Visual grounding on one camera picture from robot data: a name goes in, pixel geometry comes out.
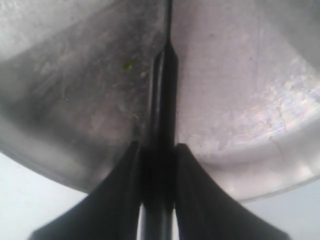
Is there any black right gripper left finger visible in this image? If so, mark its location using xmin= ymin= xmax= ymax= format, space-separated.
xmin=31 ymin=141 xmax=142 ymax=240

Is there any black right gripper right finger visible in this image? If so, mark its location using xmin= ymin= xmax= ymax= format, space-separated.
xmin=175 ymin=144 xmax=290 ymax=240

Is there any black knife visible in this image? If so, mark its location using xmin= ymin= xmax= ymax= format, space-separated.
xmin=141 ymin=0 xmax=179 ymax=240

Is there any round stainless steel plate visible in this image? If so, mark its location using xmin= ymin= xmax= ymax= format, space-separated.
xmin=0 ymin=0 xmax=320 ymax=201

